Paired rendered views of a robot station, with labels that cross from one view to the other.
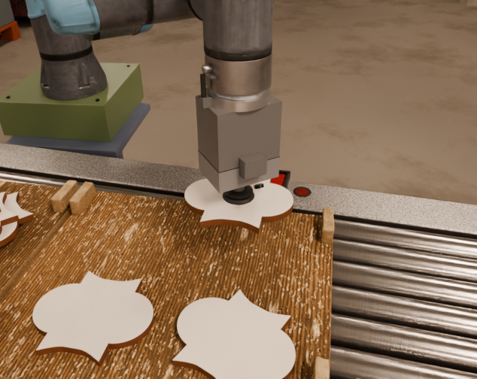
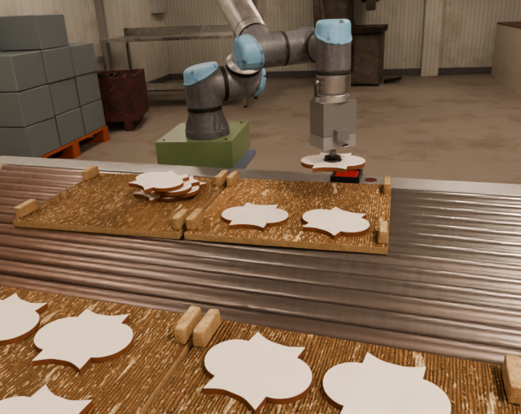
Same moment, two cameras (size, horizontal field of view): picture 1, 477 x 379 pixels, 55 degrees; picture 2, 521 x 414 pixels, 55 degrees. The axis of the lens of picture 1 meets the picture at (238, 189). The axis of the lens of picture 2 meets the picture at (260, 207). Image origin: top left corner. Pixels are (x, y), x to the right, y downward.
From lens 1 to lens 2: 0.62 m
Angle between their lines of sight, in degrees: 13
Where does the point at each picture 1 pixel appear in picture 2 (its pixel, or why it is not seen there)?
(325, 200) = not seen: hidden behind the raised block
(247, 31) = (338, 60)
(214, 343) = (324, 221)
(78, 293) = (244, 209)
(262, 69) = (346, 80)
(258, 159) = (344, 130)
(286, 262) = (361, 200)
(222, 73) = (325, 82)
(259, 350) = (349, 223)
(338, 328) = (394, 225)
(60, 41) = (205, 99)
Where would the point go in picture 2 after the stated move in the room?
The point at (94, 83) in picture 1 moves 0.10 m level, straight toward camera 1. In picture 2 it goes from (223, 129) to (228, 135)
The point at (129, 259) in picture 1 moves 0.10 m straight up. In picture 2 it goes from (267, 200) to (265, 160)
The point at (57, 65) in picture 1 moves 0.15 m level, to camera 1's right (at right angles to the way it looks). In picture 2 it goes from (200, 116) to (246, 114)
